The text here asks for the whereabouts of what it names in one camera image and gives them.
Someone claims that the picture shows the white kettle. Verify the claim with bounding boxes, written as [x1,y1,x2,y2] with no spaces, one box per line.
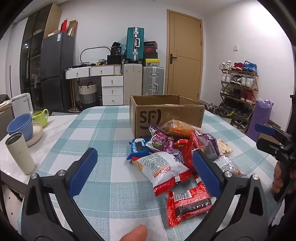
[11,93,34,118]

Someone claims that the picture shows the wooden shoe rack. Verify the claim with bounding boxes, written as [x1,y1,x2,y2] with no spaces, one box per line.
[218,67,259,130]

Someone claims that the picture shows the white drawer desk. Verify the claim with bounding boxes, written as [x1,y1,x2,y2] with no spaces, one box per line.
[65,64,125,106]

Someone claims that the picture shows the woven laundry basket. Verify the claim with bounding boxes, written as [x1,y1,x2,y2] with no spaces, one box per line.
[77,82,97,105]

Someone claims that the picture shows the green watering can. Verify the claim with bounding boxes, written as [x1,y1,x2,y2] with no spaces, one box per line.
[32,108,49,128]

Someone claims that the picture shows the dark grey fridge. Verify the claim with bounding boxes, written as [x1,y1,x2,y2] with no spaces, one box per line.
[40,32,75,112]

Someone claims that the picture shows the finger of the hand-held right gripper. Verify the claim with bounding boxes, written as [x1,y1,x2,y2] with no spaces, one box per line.
[255,123,292,145]
[256,137,284,160]

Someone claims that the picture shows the red snack packet dark window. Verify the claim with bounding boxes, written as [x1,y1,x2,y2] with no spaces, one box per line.
[166,182,213,227]

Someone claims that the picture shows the red orange snack packet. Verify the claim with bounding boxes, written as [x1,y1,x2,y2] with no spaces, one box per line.
[173,131,201,172]

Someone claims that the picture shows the teal suitcase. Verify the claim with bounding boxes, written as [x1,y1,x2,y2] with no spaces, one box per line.
[125,27,145,64]

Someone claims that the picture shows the scattered pile of shoes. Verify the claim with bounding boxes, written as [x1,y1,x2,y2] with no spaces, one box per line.
[199,100,249,133]

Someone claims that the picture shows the person's right hand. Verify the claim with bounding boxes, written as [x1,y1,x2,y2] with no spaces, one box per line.
[272,159,284,194]

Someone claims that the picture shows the rows of assorted shoes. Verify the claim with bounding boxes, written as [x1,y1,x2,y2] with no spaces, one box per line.
[219,60,258,121]

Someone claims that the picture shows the silver suitcase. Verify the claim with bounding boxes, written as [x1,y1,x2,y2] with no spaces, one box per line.
[142,65,165,95]

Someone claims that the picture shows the beige plate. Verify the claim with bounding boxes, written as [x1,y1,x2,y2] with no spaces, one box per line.
[24,122,44,147]

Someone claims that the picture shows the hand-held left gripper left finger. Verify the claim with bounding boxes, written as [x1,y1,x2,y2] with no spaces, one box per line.
[21,148,102,241]

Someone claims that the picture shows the oval metal frame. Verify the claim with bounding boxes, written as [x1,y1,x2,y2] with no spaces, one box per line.
[80,46,111,65]

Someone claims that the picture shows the beige snack packet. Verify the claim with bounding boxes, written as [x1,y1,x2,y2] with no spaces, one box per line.
[216,138,233,154]

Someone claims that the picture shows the teal plaid tablecloth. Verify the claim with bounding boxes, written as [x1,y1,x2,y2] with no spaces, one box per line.
[20,105,281,241]

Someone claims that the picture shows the striped rug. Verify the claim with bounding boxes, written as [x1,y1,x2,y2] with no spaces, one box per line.
[51,111,81,116]

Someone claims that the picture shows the beige suitcase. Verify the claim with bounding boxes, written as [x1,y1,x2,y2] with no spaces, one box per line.
[123,63,143,106]

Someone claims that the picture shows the purple white snack packet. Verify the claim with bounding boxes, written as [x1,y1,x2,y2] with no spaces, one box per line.
[194,130,220,161]

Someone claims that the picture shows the white and red snack packet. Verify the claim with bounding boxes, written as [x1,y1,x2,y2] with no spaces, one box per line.
[132,152,193,196]

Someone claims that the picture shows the dark glass cabinet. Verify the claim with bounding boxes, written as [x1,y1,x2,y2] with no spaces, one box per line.
[20,3,63,109]

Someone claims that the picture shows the brown cardboard box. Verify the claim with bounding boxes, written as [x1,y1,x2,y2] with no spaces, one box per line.
[129,94,205,138]

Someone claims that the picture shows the black square box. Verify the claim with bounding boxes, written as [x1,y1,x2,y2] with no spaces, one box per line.
[110,42,122,56]

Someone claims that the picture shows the beige tumbler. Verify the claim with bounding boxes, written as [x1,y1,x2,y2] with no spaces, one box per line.
[5,132,36,175]

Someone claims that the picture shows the clear orange snack bag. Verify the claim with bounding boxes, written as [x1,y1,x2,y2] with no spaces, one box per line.
[159,119,197,137]

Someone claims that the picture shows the wooden door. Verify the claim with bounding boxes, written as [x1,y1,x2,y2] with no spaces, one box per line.
[166,9,204,102]

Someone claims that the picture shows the person's left hand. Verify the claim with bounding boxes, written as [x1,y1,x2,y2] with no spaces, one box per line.
[115,225,148,241]

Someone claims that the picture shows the purple yoga mat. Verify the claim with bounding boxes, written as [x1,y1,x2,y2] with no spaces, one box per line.
[246,98,274,142]

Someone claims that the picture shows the blue cookie packet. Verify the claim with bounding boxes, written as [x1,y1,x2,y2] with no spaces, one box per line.
[126,138,152,161]

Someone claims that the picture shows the tall cardboard box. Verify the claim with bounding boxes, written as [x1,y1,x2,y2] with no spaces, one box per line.
[69,20,78,37]

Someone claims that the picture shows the purple cartoon snack packet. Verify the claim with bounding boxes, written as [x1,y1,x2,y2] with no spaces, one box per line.
[146,124,185,165]

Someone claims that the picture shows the black case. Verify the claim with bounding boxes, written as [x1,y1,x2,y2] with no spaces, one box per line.
[107,55,124,65]

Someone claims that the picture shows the blue bowl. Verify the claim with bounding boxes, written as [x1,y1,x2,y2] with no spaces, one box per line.
[6,113,34,142]

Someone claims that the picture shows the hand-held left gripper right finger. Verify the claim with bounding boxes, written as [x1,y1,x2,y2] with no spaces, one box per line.
[187,149,275,241]

